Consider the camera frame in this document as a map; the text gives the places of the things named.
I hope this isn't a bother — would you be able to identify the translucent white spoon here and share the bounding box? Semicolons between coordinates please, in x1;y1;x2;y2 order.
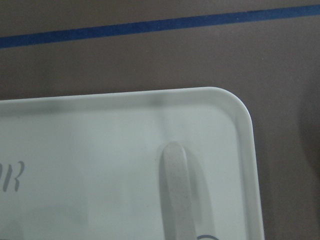
162;141;197;240

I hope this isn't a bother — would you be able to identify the white bear tray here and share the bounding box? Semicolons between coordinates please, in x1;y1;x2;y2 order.
0;87;265;240

